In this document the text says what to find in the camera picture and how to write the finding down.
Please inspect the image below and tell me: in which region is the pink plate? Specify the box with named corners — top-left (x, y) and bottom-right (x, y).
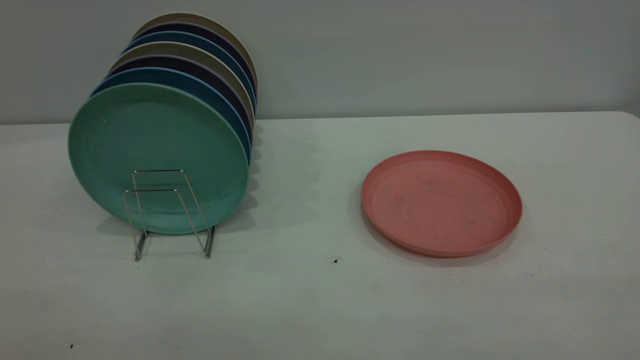
top-left (361, 150), bottom-right (523, 259)

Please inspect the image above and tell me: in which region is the dark purple plate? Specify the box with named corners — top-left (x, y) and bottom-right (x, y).
top-left (132, 21), bottom-right (258, 91)
top-left (106, 54), bottom-right (254, 146)

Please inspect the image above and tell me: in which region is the beige plate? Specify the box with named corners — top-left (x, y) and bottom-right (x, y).
top-left (110, 41), bottom-right (256, 126)
top-left (132, 12), bottom-right (259, 91)

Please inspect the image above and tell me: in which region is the metal wire plate rack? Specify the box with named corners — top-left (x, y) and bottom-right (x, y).
top-left (123, 169), bottom-right (217, 262)

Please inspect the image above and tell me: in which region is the green plate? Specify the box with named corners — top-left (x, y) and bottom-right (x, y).
top-left (68, 82), bottom-right (250, 235)

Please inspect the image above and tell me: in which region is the blue plate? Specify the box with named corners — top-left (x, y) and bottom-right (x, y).
top-left (90, 67), bottom-right (252, 166)
top-left (121, 31), bottom-right (257, 108)

